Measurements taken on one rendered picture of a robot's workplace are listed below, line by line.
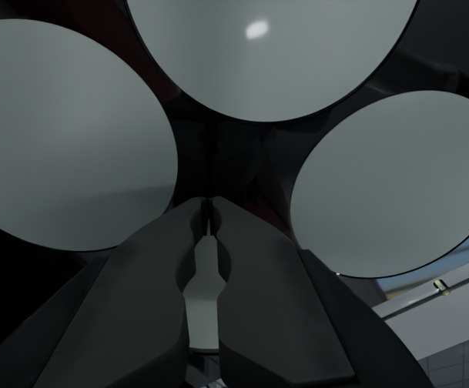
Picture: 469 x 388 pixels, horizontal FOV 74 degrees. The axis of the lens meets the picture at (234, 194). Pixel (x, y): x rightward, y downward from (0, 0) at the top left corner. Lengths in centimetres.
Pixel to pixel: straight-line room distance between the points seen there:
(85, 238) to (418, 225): 16
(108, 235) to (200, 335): 9
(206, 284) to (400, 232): 10
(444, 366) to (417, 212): 225
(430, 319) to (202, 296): 27
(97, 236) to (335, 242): 12
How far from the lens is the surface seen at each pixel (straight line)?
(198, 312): 19
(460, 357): 239
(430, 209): 18
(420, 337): 42
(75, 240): 17
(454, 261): 21
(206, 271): 17
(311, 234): 16
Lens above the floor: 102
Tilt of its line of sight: 60 degrees down
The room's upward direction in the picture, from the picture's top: 175 degrees clockwise
